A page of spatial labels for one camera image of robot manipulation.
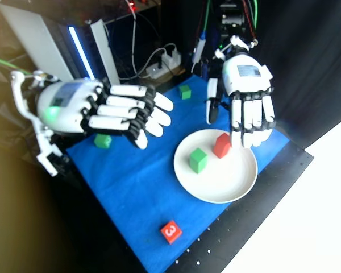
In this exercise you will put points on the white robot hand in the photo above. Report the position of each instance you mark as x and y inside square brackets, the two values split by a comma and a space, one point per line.
[65, 113]
[247, 82]

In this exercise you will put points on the tall red block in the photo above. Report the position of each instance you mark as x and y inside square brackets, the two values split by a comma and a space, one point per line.
[220, 148]

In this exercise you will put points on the white round plate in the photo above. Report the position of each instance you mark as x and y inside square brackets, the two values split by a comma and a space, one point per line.
[216, 179]

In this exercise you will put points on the small green cube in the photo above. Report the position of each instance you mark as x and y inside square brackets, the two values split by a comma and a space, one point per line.
[185, 92]
[103, 141]

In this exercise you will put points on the white adapter with blue plug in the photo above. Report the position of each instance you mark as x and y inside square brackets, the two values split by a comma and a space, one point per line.
[199, 49]

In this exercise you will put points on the black curtain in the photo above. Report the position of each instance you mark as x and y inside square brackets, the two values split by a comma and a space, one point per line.
[307, 57]

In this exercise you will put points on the white computer case blue light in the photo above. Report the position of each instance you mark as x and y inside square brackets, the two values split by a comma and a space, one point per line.
[45, 42]

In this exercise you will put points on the white power strip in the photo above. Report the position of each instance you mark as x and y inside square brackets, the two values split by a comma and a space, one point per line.
[166, 64]

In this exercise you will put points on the blue cloth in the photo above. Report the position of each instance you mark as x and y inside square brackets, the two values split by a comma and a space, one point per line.
[136, 193]

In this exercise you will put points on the red cube with number three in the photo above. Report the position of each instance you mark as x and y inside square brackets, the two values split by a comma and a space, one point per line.
[171, 231]

